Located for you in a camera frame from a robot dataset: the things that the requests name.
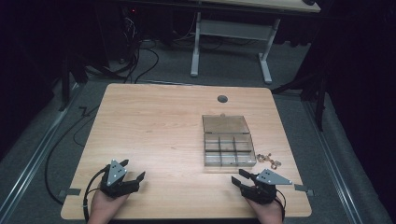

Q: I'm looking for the grey-legged wooden desk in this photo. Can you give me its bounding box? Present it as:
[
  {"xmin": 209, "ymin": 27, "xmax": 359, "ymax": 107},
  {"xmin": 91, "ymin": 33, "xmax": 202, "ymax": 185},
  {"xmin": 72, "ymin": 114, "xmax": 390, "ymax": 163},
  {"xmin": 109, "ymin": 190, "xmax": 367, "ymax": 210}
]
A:
[{"xmin": 190, "ymin": 0, "xmax": 322, "ymax": 85}]

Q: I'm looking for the black floor cable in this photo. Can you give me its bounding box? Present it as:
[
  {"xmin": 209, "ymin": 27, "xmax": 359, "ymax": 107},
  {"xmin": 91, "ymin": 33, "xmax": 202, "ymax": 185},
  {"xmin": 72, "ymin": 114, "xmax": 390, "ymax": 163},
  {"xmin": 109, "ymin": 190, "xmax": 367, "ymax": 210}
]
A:
[{"xmin": 44, "ymin": 105, "xmax": 101, "ymax": 206}]

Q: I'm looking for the person's right hand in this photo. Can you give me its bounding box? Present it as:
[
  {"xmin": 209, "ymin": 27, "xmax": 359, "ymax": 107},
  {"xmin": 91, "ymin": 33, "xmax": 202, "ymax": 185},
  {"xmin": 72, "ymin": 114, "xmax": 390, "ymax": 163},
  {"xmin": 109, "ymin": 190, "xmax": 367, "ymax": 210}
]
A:
[{"xmin": 244, "ymin": 196, "xmax": 285, "ymax": 224}]

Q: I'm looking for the pile of small copper rings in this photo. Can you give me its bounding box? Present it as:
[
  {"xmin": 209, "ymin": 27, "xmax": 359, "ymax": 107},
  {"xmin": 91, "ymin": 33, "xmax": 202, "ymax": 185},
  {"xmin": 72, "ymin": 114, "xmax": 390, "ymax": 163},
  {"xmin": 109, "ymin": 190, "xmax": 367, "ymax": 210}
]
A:
[{"xmin": 255, "ymin": 151, "xmax": 283, "ymax": 171}]

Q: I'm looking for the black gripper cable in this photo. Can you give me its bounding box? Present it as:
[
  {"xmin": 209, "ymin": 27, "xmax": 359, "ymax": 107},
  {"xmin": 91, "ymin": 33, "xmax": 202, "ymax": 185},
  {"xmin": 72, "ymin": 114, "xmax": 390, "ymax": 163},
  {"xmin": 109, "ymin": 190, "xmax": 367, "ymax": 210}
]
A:
[
  {"xmin": 81, "ymin": 165, "xmax": 110, "ymax": 223},
  {"xmin": 275, "ymin": 189, "xmax": 287, "ymax": 220}
]

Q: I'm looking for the bundle of black cables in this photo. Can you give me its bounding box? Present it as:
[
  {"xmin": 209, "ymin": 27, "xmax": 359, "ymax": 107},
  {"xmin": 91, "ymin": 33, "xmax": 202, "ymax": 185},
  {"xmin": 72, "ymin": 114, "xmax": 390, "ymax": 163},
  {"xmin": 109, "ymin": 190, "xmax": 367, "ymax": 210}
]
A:
[{"xmin": 83, "ymin": 8, "xmax": 161, "ymax": 84}]

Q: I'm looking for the black metal stand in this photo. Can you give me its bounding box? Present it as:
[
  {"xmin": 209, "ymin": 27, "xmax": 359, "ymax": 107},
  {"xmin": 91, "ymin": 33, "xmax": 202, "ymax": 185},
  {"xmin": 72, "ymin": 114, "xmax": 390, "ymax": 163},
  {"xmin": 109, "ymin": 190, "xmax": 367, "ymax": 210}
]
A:
[
  {"xmin": 270, "ymin": 64, "xmax": 330, "ymax": 133},
  {"xmin": 57, "ymin": 52, "xmax": 90, "ymax": 112}
]

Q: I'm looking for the grey table bracket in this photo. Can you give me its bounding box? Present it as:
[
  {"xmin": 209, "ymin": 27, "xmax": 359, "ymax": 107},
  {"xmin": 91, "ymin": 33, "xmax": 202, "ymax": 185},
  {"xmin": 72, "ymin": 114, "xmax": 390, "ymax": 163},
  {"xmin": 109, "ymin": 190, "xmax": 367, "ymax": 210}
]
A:
[
  {"xmin": 293, "ymin": 183, "xmax": 316, "ymax": 198},
  {"xmin": 58, "ymin": 188, "xmax": 82, "ymax": 199}
]

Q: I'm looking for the person's left hand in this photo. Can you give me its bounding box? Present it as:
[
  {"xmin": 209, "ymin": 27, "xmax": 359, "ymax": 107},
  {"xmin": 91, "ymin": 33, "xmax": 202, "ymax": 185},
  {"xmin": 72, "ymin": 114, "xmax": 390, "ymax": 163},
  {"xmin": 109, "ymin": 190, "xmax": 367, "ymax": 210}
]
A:
[{"xmin": 88, "ymin": 189, "xmax": 129, "ymax": 224}]

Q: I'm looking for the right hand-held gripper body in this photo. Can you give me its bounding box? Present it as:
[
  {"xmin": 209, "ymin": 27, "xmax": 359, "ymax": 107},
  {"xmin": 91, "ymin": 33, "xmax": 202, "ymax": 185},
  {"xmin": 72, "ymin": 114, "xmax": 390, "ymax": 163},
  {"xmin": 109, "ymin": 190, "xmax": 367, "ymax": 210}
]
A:
[{"xmin": 240, "ymin": 168, "xmax": 293, "ymax": 205}]

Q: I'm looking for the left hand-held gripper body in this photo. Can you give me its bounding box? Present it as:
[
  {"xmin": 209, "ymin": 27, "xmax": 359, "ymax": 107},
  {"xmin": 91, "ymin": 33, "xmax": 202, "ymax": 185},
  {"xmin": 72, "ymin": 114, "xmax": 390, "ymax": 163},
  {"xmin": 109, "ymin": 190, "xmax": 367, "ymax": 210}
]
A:
[{"xmin": 99, "ymin": 159, "xmax": 140, "ymax": 199}]

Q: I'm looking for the metal floor rail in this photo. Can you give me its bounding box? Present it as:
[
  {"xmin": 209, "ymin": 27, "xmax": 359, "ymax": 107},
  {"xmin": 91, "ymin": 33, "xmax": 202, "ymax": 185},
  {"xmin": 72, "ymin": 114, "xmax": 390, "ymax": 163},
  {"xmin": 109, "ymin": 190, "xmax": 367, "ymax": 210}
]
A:
[
  {"xmin": 0, "ymin": 83, "xmax": 82, "ymax": 222},
  {"xmin": 303, "ymin": 101, "xmax": 364, "ymax": 224}
]

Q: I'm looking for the clear plastic compartment box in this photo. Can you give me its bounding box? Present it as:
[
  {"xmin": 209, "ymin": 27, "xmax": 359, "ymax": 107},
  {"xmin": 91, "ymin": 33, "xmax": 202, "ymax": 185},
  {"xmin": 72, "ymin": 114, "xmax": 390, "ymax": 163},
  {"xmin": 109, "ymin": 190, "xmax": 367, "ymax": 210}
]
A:
[{"xmin": 201, "ymin": 114, "xmax": 257, "ymax": 168}]

